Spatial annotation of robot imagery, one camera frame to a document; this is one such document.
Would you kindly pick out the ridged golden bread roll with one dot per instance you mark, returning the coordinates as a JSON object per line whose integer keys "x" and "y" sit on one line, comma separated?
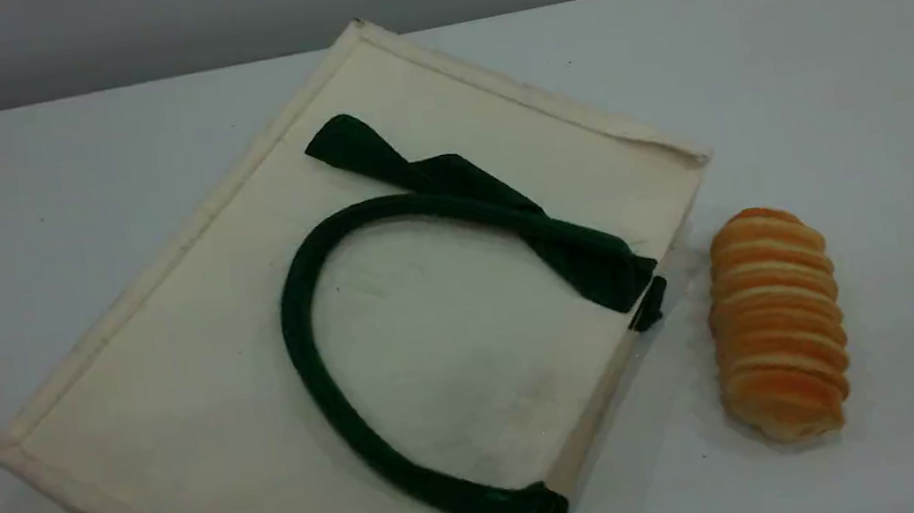
{"x": 778, "y": 328}

